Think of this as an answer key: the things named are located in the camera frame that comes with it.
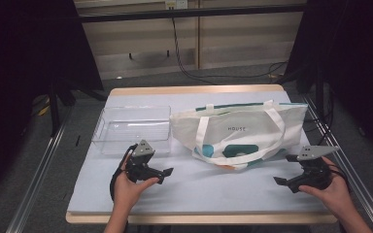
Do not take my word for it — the clear plastic container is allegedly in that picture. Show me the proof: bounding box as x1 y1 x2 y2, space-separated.
91 105 173 155

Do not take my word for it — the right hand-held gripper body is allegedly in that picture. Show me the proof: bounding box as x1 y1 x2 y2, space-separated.
287 145 340 194

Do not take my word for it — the white wall socket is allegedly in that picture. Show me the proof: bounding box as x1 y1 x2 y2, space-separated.
164 0 188 10

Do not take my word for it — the black curtain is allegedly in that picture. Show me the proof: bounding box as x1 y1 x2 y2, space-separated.
285 0 373 163
0 0 105 206

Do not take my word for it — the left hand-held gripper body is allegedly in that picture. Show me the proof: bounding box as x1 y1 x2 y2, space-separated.
124 139 159 183

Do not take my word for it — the wooden table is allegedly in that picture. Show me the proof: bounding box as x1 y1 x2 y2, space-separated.
65 84 338 225

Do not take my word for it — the person's left hand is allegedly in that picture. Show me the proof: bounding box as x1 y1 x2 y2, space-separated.
113 153 160 212

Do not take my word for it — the metal floor rail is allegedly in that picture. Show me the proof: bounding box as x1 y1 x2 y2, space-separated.
5 106 73 233
302 95 373 233

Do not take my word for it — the black metal stand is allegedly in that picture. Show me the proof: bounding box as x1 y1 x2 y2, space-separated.
48 77 76 137

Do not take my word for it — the bundle of black cables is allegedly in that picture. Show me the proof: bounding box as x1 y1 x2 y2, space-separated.
304 83 335 147

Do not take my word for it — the person's right hand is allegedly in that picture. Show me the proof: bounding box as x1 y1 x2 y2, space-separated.
298 156 351 217

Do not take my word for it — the white tote bag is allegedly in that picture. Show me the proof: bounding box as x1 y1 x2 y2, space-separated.
169 99 309 171

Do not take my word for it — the light blue table mat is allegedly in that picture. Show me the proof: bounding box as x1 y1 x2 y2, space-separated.
67 90 329 216

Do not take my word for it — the black horizontal bar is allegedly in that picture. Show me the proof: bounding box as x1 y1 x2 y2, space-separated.
79 3 307 23

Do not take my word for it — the left hand-held gripper black cable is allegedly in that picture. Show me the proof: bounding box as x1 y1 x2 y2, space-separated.
109 144 139 202

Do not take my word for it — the long black floor cable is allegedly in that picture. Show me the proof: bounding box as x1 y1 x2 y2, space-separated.
170 17 289 85

